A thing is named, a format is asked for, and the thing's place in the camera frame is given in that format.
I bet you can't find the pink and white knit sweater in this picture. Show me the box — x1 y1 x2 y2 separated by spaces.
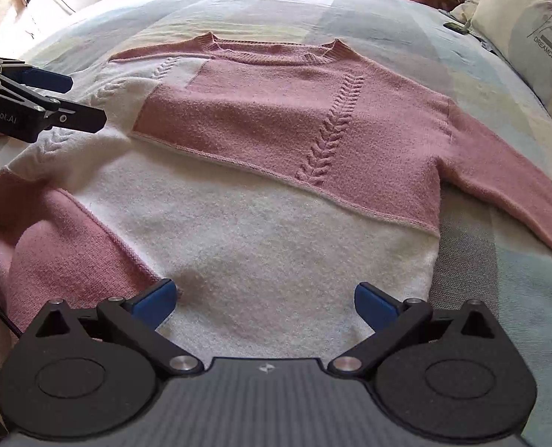
0 34 552 358

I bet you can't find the patchwork pastel bed sheet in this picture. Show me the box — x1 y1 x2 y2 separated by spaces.
0 0 552 446

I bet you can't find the small dark object on bed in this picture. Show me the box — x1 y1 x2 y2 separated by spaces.
444 21 470 35

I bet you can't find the far patchwork pillow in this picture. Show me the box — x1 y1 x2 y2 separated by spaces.
450 0 480 24

